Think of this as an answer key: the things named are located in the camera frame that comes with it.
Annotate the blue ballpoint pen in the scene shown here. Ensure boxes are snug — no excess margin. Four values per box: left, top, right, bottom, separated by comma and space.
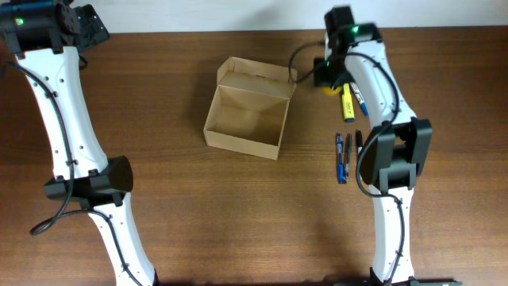
336, 133, 344, 184

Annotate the blue capped whiteboard marker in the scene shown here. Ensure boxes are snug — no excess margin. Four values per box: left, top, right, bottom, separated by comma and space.
350, 82, 368, 117

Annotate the yellow tape roll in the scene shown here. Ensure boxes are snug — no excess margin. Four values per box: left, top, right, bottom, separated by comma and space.
322, 87, 342, 96

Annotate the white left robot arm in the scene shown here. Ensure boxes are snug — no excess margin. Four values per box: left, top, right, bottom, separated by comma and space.
1, 0, 160, 285

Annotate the brown cardboard box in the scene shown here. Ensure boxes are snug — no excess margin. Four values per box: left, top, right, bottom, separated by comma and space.
203, 56, 298, 160

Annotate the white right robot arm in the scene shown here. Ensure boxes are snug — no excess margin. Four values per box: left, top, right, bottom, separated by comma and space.
314, 6, 457, 285

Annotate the dark grey ballpoint pen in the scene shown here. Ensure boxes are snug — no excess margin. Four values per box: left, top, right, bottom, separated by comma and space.
344, 133, 352, 181

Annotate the yellow highlighter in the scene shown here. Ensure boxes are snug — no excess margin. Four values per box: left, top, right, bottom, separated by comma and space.
342, 83, 355, 122

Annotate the black sharpie marker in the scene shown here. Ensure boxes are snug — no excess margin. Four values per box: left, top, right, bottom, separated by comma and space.
355, 130, 363, 156

